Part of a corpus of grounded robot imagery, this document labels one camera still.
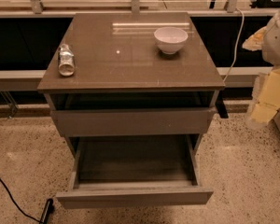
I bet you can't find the black cabinet foot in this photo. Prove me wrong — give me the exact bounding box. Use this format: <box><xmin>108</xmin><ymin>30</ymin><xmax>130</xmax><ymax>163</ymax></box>
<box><xmin>39</xmin><ymin>198</ymin><xmax>54</xmax><ymax>224</ymax></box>

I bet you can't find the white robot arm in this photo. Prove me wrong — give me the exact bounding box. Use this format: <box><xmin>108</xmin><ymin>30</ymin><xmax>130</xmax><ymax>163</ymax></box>
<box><xmin>243</xmin><ymin>8</ymin><xmax>280</xmax><ymax>128</ymax></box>

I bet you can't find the white hanging cable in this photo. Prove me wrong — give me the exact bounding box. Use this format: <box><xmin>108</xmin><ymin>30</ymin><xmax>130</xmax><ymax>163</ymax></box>
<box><xmin>222</xmin><ymin>7</ymin><xmax>245</xmax><ymax>83</ymax></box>

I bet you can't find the grey top drawer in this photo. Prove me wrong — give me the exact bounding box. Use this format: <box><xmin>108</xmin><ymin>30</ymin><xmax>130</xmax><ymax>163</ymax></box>
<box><xmin>49</xmin><ymin>91</ymin><xmax>217</xmax><ymax>138</ymax></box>

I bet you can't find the white ceramic bowl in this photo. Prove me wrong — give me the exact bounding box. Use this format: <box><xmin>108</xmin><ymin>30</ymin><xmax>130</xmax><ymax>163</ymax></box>
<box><xmin>154</xmin><ymin>27</ymin><xmax>189</xmax><ymax>54</ymax></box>

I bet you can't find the grey metal railing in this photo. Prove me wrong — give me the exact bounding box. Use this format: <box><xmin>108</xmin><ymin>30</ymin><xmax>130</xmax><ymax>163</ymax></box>
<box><xmin>0</xmin><ymin>0</ymin><xmax>280</xmax><ymax>92</ymax></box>

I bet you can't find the grey drawer cabinet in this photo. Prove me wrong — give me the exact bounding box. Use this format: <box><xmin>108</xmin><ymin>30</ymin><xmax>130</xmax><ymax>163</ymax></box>
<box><xmin>36</xmin><ymin>11</ymin><xmax>226</xmax><ymax>161</ymax></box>

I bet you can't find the grey drawer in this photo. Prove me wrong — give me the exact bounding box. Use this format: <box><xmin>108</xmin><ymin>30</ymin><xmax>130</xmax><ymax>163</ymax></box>
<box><xmin>56</xmin><ymin>135</ymin><xmax>213</xmax><ymax>209</ymax></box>
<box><xmin>49</xmin><ymin>91</ymin><xmax>217</xmax><ymax>138</ymax></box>

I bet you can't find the black floor cable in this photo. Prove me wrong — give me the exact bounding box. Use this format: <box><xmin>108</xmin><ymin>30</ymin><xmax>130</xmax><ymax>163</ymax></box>
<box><xmin>0</xmin><ymin>170</ymin><xmax>43</xmax><ymax>224</ymax></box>

